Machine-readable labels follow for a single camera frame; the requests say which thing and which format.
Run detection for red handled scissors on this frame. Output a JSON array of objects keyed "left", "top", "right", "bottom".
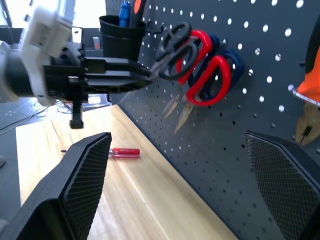
[{"left": 174, "top": 29, "right": 232, "bottom": 135}]

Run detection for dark grey pegboard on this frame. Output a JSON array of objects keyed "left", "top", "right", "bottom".
[{"left": 104, "top": 0, "right": 320, "bottom": 240}]

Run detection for black pegboard cup holder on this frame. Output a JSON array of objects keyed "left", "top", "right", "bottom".
[{"left": 98, "top": 14, "right": 147, "bottom": 62}]

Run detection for black pegboard hook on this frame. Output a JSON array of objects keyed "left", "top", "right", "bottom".
[{"left": 144, "top": 21, "right": 167, "bottom": 35}]

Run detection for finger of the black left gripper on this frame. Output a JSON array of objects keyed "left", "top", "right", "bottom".
[
  {"left": 86, "top": 76, "right": 154, "bottom": 95},
  {"left": 83, "top": 56, "right": 153, "bottom": 77}
]

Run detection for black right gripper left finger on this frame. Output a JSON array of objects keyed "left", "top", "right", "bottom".
[{"left": 0, "top": 131, "right": 112, "bottom": 240}]

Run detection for blue handled scissors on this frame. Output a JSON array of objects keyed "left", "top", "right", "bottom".
[{"left": 162, "top": 33, "right": 246, "bottom": 119}]

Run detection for clear acrylic tool shelf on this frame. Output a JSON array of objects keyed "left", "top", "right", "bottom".
[{"left": 291, "top": 88, "right": 320, "bottom": 107}]

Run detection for red handled screwdriver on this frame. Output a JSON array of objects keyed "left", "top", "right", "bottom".
[{"left": 61, "top": 147, "right": 141, "bottom": 161}]

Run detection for orange black handled pliers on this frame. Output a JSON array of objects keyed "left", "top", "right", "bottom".
[{"left": 294, "top": 16, "right": 320, "bottom": 146}]

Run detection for black handled scissors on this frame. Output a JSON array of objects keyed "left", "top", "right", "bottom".
[{"left": 149, "top": 21, "right": 201, "bottom": 81}]

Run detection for blue handled tool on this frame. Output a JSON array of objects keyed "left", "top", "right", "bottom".
[{"left": 118, "top": 0, "right": 132, "bottom": 28}]

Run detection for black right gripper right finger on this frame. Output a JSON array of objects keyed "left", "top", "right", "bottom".
[{"left": 243, "top": 130, "right": 320, "bottom": 240}]

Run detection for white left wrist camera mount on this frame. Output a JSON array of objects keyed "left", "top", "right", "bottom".
[{"left": 21, "top": 6, "right": 73, "bottom": 106}]

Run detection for orange black handled tool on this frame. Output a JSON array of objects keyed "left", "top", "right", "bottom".
[{"left": 128, "top": 0, "right": 148, "bottom": 29}]

